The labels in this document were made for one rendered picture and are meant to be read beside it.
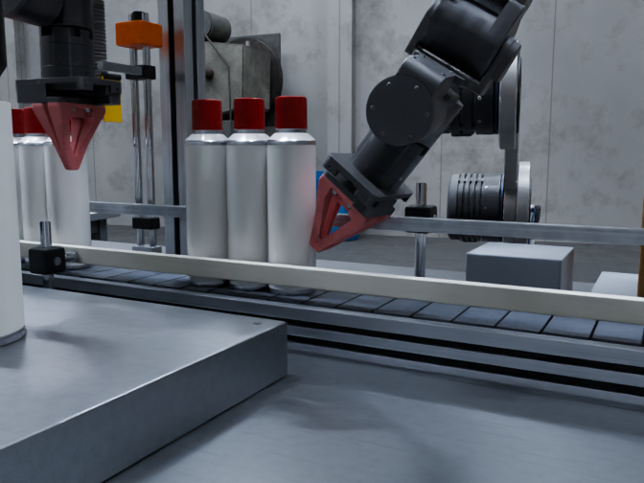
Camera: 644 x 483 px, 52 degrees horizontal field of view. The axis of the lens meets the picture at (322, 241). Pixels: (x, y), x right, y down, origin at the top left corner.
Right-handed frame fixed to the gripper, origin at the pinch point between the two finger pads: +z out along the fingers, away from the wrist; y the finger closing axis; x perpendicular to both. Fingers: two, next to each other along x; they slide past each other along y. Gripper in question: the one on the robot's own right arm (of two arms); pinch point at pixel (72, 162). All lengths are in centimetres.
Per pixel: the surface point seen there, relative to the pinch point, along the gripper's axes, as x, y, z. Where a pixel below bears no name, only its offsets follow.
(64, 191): 3.9, -5.7, 3.6
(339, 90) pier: 669, -286, -75
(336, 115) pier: 669, -289, -46
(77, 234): 4.9, -5.0, 9.1
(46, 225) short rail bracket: -2.5, -1.6, 7.1
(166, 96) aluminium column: 18.4, -1.5, -8.9
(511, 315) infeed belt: 6, 49, 13
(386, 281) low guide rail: 1.3, 38.2, 10.3
